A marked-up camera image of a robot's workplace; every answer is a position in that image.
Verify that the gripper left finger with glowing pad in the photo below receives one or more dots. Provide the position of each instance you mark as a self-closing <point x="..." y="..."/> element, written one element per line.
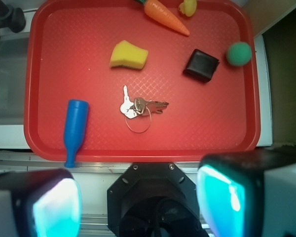
<point x="45" y="203"/>

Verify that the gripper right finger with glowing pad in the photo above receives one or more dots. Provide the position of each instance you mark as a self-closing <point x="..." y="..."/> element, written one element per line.
<point x="249" y="194"/>

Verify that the yellow sponge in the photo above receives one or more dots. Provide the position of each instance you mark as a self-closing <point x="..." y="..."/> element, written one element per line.
<point x="125" y="54"/>

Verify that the blue toy bottle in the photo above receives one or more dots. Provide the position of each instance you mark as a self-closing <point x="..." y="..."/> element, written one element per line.
<point x="75" y="126"/>

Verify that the black leather wallet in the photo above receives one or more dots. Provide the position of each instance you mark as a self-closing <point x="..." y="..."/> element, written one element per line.
<point x="201" y="66"/>

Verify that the green foam ball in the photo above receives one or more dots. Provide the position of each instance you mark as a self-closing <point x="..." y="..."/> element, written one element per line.
<point x="239" y="54"/>

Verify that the red plastic tray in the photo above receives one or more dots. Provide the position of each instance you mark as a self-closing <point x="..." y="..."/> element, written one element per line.
<point x="70" y="47"/>

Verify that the black clamp knob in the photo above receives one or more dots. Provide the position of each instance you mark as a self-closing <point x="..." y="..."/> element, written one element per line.
<point x="12" y="18"/>

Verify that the yellow rubber duck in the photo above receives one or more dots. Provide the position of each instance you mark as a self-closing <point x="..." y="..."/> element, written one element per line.
<point x="188" y="7"/>

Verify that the orange toy carrot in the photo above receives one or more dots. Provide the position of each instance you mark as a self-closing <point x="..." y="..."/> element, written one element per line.
<point x="161" y="14"/>

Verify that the black octagonal mount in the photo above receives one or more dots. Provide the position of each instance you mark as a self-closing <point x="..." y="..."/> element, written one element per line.
<point x="154" y="200"/>

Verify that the silver keys on ring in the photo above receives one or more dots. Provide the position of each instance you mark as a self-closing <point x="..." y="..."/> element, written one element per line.
<point x="140" y="107"/>

